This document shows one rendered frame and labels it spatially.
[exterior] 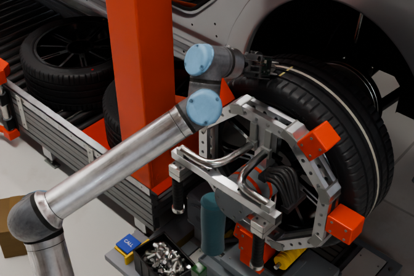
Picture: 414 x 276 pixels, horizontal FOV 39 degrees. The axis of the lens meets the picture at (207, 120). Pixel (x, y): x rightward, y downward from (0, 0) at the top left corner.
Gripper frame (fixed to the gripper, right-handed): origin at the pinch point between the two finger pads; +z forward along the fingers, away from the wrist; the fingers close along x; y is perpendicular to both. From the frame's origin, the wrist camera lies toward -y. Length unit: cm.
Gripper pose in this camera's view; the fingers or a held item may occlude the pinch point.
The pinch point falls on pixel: (270, 67)
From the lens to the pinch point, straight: 193.1
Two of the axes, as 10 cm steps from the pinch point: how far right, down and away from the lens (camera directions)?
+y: 7.0, 1.8, -6.9
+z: 7.0, 0.1, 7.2
